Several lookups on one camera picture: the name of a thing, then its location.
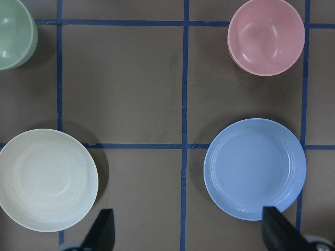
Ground cream white plate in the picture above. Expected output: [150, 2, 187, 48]
[1, 129, 99, 232]

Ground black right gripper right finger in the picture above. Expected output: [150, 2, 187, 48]
[262, 207, 311, 250]

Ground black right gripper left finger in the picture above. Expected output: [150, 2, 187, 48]
[81, 209, 115, 250]

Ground pink bowl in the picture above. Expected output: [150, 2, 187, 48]
[227, 1, 305, 76]

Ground blue plate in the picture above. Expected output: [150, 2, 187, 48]
[203, 118, 307, 221]

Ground green bowl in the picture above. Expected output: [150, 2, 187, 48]
[1, 1, 38, 71]

